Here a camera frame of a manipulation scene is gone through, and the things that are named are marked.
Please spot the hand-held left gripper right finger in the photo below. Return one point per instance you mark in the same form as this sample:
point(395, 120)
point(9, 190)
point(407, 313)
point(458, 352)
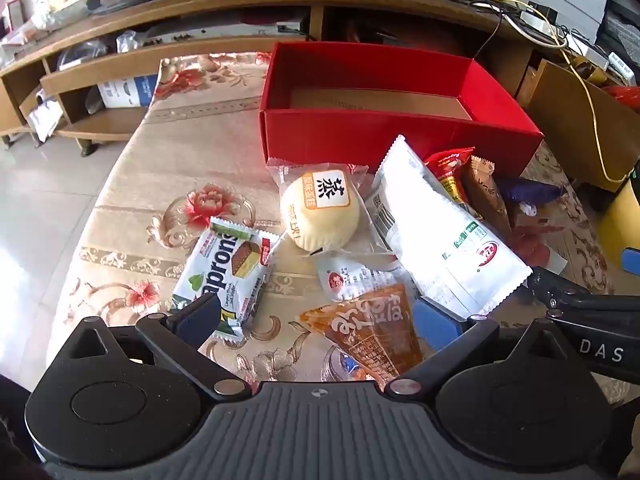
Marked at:
point(435, 324)

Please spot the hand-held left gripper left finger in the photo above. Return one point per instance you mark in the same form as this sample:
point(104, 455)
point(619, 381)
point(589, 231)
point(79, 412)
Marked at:
point(200, 316)

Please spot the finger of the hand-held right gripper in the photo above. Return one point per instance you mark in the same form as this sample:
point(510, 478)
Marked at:
point(632, 261)
point(550, 286)

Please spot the pink sausage packet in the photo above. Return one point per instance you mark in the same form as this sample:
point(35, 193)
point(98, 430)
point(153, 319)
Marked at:
point(532, 247)

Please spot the green white wafer packet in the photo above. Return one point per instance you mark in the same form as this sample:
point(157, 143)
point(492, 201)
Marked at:
point(225, 270)

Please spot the orange triangular snack packet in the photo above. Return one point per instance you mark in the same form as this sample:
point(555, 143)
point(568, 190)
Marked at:
point(370, 325)

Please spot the large white silver packet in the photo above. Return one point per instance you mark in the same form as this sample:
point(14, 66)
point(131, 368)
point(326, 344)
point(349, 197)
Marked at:
point(435, 230)

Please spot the blue snack packet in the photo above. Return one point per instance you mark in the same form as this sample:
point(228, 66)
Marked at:
point(525, 192)

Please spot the small white red-logo packet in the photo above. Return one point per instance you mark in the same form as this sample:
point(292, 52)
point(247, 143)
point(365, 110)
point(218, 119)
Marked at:
point(350, 275)

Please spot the brown snack packet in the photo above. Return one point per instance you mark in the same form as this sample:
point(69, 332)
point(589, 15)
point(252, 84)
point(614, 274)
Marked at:
point(487, 195)

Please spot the red yellow snack packet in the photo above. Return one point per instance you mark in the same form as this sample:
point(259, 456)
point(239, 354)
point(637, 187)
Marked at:
point(450, 170)

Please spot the round cake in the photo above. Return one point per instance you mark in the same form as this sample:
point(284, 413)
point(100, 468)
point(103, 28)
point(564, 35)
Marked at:
point(320, 220)

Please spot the red cardboard box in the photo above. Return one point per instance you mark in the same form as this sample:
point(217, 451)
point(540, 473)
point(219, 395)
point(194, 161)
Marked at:
point(350, 130)

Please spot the yellow trash bin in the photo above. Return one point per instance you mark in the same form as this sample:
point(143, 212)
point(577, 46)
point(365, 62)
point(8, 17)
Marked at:
point(620, 215)

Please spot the floral tablecloth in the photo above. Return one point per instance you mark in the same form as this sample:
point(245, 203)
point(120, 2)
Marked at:
point(125, 185)

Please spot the brown cardboard box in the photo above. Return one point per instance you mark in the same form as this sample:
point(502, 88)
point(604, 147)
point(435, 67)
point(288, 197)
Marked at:
point(560, 125)

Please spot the red plastic bag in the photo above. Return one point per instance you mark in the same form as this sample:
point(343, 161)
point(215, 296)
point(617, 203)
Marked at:
point(622, 96)

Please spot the gold shiny bag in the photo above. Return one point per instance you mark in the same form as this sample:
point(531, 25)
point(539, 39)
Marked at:
point(587, 70)

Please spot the white blue carton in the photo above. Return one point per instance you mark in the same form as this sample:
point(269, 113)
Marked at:
point(127, 91)

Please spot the black metal shelf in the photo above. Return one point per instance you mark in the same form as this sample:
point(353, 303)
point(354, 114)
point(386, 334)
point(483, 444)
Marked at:
point(622, 20)

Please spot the white paper bag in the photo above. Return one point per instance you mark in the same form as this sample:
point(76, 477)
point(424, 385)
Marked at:
point(45, 117)

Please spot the white modem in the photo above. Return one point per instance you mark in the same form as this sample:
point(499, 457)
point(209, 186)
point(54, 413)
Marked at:
point(537, 22)

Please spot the clear plastic bag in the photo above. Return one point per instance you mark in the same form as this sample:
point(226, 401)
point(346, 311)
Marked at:
point(82, 55)

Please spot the silver AV receiver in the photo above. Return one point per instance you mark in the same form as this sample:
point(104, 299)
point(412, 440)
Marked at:
point(225, 30)

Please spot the wooden TV stand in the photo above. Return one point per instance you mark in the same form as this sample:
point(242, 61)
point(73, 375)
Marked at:
point(200, 15)

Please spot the picture frame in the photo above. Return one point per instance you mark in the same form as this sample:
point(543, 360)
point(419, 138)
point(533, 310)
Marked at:
point(14, 12)

